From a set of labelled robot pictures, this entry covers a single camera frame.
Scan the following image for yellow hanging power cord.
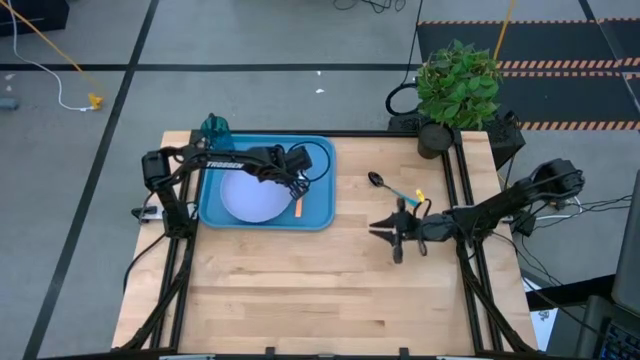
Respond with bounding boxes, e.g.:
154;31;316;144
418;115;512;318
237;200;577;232
0;0;106;112

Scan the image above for black power adapter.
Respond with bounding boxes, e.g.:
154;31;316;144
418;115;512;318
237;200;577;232
514;210;538;239

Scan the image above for black floor box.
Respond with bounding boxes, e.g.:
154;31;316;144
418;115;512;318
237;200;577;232
0;0;71;37

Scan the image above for yellow hanging strap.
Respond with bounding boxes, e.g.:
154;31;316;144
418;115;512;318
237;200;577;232
493;0;519;62

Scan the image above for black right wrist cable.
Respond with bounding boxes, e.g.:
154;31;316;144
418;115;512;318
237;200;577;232
409;196;434;258

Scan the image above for black mat with striped edges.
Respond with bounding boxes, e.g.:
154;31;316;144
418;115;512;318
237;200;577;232
417;18;640;71
494;71;640;132

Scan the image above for white power cable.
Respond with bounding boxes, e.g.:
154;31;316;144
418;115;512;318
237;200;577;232
537;199;584;222

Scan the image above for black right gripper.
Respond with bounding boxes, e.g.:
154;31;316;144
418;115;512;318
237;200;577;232
368;197;454;265

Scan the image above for white connector box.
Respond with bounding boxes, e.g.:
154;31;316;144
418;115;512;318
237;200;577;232
130;204;167;223

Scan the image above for black power cable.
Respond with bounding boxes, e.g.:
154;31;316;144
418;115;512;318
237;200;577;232
579;194;634;222

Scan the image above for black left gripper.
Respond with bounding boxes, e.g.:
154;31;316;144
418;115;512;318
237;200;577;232
256;144;314;201

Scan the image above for lilac round plate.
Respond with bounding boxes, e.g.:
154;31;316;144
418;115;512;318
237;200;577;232
219;167;294;225

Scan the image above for black plant pot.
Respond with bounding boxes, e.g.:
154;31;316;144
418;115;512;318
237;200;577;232
417;122;455;160

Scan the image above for black tangled floor cables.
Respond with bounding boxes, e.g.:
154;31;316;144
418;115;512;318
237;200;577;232
333;0;407;15

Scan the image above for black arm base cable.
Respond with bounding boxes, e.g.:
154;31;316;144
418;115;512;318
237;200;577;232
121;231;169;297

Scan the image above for teal translucent plastic cup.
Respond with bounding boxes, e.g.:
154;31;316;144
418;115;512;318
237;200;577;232
199;112;233;152

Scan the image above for black aluminium table frame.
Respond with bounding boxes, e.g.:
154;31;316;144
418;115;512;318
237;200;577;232
112;128;539;360

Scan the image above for white paper sheet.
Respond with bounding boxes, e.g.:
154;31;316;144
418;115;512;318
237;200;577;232
522;277;557;351

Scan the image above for black keyboard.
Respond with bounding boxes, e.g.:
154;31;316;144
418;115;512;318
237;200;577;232
574;294;640;360

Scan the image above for white floor cable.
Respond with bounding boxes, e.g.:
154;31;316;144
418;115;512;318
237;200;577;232
7;0;96;112

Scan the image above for teal-handled dark spoon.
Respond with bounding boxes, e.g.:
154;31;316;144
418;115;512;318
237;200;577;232
367;170;421;208

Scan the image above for blue plastic tray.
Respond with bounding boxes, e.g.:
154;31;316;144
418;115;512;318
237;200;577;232
198;133;337;233

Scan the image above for black looped floor cable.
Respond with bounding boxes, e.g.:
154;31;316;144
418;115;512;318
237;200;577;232
384;0;426;118

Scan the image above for green leafy plant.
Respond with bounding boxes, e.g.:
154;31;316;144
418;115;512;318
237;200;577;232
415;38;503;132

